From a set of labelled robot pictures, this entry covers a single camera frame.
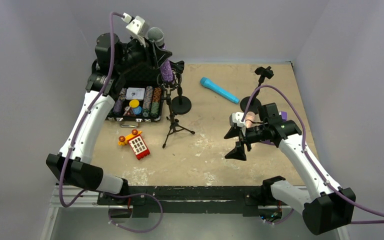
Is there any black tripod mic stand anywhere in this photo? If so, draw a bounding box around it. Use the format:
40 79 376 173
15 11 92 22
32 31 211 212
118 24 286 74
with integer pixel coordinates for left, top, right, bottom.
156 73 196 149

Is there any blue toy microphone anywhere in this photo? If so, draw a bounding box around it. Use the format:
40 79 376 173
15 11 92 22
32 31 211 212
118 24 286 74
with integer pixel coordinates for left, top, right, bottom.
199 77 240 104

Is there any triangular all-in marker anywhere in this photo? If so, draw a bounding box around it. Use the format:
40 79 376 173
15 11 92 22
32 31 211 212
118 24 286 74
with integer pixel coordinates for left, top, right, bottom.
123 106 136 117

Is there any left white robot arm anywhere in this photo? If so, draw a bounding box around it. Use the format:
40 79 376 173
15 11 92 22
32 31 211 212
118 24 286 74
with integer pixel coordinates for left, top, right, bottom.
46 33 172 195

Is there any purple metronome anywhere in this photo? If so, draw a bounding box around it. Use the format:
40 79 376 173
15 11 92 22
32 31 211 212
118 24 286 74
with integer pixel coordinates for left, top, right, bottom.
263 111 288 146

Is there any yellow round chip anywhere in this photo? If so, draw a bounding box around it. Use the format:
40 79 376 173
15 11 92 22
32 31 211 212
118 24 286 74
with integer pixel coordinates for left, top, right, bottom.
129 99 140 108

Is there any black round-base mic stand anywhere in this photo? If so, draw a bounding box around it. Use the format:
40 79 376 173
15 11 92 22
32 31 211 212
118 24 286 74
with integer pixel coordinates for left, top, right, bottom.
239 66 275 115
164 60 192 115

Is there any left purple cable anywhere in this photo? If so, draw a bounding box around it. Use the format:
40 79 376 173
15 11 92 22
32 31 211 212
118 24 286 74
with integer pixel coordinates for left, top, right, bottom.
58 11 165 235

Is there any red yellow toy block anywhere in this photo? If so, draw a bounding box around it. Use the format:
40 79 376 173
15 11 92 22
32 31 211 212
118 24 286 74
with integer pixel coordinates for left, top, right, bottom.
118 128 151 160

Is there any pink toy microphone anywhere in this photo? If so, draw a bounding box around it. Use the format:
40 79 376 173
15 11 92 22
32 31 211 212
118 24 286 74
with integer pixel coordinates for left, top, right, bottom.
244 111 256 128

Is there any black poker chip case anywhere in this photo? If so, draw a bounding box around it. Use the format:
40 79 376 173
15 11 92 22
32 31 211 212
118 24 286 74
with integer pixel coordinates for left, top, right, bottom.
105 64 163 123

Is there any blue small blind chip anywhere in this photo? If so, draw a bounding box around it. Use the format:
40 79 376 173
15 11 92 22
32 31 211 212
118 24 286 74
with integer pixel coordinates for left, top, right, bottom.
132 106 142 116

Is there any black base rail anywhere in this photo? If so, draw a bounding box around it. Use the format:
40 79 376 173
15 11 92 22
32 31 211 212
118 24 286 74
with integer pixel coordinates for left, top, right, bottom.
47 184 342 220

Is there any purple glitter microphone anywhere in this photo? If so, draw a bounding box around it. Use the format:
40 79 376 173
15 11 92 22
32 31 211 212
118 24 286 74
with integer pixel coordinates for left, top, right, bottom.
147 26 174 83

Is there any white playing card deck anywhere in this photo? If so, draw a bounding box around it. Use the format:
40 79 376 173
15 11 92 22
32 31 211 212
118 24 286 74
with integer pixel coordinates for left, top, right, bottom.
125 87 146 101

